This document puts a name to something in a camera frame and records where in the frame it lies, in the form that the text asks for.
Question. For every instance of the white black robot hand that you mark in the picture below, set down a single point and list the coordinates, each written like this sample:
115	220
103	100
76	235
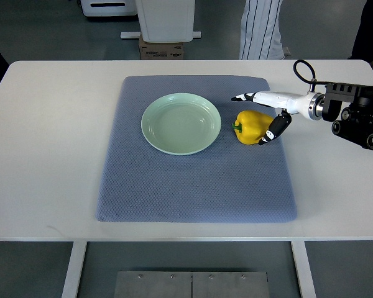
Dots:
283	102

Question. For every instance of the yellow bell pepper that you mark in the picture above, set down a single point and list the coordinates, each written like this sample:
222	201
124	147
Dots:
250	126

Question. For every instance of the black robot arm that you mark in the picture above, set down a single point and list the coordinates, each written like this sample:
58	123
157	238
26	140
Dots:
349	107

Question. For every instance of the light green plate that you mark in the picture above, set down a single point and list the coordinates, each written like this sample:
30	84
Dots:
181	124

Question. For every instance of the person in white striped trousers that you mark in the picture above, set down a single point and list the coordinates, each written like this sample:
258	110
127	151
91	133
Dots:
260	37

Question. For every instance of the person in black trousers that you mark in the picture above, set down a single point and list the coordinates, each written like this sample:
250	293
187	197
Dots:
363	44

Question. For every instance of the blue grey quilted mat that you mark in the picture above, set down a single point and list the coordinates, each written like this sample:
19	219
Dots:
226	183

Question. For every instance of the white table right leg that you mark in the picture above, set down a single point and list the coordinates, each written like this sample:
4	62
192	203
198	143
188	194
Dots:
303	270

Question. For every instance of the white table leg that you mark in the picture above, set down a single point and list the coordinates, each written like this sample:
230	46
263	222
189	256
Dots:
75	267
303	270

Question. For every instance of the brown cardboard box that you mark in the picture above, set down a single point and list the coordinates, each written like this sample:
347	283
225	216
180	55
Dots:
160	51

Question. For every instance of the white machine with slot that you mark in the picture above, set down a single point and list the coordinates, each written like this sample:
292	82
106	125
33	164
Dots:
109	8

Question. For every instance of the white table left leg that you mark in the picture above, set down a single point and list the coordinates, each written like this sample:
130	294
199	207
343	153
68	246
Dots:
75	267

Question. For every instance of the grey metal base plate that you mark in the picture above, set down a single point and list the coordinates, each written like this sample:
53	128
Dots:
191	284

